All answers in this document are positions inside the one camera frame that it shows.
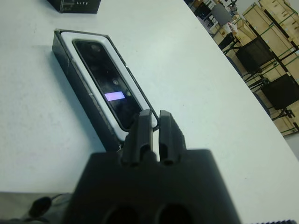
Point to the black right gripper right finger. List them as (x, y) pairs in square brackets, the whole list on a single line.
[(169, 137)]

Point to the grey plastic chair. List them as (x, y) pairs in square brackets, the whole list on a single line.
[(222, 14)]

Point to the black slim camera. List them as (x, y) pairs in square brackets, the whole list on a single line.
[(105, 79)]

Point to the black box lid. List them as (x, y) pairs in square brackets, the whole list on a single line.
[(70, 5)]

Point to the white plastic bag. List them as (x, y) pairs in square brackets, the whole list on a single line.
[(233, 24)]

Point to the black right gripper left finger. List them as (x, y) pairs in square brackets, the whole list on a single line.
[(140, 137)]

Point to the wooden shipping crate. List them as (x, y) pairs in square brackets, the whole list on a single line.
[(287, 37), (255, 22), (289, 121), (280, 10)]

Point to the black mesh chair with tablet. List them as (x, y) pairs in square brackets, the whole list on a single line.
[(253, 54)]

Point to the black box with white insert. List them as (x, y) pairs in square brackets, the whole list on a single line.
[(77, 93)]

